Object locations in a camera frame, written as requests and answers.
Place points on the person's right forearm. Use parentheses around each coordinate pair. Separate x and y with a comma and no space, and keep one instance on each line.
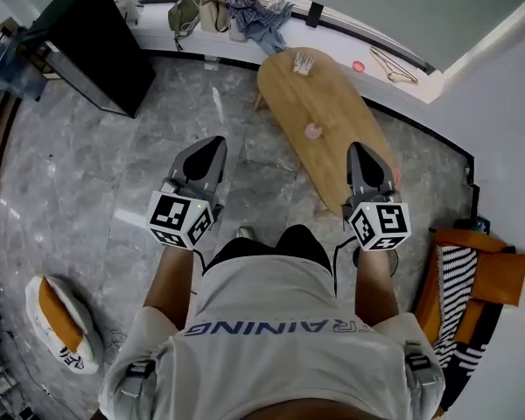
(376,287)

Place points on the person's white t-shirt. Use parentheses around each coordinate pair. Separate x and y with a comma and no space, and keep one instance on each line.
(271,348)

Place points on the person's white shoe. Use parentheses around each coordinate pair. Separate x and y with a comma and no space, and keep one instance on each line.
(245,233)

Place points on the blue plaid shirt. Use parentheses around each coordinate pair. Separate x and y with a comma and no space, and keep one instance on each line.
(249,13)

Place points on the black ledge bracket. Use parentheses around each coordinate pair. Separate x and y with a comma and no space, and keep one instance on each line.
(314,15)

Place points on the black white striped blanket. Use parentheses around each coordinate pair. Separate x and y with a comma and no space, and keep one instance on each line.
(457,278)

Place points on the white bag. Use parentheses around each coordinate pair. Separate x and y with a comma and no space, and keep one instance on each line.
(131,13)

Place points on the oval wooden coffee table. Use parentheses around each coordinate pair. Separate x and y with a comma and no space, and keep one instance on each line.
(315,99)

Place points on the white and orange cushion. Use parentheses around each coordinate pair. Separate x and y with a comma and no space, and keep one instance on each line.
(61,322)

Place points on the wooden clothes hanger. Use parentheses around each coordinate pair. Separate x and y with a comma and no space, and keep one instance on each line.
(394,67)

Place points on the black cabinet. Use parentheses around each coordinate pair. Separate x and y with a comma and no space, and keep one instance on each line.
(100,51)

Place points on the orange pillow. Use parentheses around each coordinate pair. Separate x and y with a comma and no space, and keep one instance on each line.
(503,278)

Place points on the blue glass tank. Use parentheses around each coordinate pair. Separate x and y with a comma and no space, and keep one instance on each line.
(13,64)

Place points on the olive green bag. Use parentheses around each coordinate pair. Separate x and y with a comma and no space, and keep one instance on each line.
(184,13)

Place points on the orange armchair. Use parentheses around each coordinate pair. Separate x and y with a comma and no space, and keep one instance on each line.
(485,278)

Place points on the person's left forearm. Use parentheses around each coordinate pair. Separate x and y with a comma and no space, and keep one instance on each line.
(170,287)

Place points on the printed paper card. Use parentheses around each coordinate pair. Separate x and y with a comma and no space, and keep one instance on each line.
(303,63)

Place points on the beige tote bag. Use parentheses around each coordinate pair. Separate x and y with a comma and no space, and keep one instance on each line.
(214,13)

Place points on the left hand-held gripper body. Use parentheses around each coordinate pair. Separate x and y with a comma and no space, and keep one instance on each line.
(179,217)

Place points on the small pink container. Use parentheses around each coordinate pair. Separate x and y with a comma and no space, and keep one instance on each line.
(313,130)

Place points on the grey-blue cloth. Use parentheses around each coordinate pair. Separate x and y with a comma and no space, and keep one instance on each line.
(271,35)

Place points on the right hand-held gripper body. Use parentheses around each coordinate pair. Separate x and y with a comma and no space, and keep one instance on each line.
(378,223)

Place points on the person's black shorts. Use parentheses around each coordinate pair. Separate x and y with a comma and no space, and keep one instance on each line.
(302,245)

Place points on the round pink dish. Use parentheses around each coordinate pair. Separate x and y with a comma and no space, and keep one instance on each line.
(359,65)

